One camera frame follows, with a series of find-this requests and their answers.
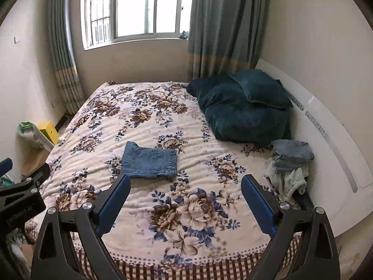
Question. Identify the frayed denim garment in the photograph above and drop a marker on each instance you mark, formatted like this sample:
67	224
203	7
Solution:
291	151

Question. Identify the small dark teal pillow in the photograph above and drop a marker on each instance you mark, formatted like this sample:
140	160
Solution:
262	89

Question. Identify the large dark teal pillow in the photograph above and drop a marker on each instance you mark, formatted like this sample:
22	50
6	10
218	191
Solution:
239	122

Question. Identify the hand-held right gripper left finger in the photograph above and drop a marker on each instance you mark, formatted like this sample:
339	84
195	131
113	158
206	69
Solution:
115	204

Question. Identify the yellow box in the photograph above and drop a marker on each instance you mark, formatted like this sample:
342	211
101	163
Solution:
49	131

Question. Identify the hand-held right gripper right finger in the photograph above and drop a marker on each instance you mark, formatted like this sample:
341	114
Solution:
258	207

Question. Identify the wall switch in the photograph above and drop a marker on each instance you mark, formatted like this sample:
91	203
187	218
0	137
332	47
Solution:
17	39

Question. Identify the narrow grey green curtain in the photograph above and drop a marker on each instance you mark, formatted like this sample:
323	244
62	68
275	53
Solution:
62	64

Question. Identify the blue denim pants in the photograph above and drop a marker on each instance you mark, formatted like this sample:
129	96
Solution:
148	160

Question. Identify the wooden nightstand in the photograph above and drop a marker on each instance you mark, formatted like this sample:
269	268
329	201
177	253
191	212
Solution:
35	159

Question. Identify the wide grey green curtain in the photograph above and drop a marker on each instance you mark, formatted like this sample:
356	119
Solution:
224	29

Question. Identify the window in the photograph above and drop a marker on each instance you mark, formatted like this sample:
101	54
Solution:
131	5

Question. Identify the pale green garment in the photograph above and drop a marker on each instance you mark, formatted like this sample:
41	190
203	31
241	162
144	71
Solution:
288	182

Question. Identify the white headboard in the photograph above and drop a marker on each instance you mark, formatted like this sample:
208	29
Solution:
329	140

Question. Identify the floral printed blanket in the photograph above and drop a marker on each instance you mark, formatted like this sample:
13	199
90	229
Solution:
140	134

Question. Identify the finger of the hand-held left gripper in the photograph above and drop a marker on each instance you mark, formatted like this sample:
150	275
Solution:
38	175
5	166

